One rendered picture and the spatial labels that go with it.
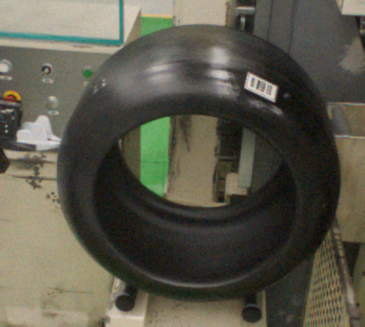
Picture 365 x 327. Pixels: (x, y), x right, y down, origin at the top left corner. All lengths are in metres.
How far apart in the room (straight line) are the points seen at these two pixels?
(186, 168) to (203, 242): 0.20
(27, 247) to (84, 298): 0.27
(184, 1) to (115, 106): 0.40
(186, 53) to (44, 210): 1.03
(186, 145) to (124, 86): 0.47
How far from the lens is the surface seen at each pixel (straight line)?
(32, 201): 2.11
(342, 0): 0.89
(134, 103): 1.20
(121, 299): 1.47
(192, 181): 1.71
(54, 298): 2.33
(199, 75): 1.19
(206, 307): 1.63
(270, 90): 1.20
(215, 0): 1.52
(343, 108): 1.76
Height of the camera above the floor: 1.89
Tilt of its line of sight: 32 degrees down
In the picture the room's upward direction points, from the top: 2 degrees clockwise
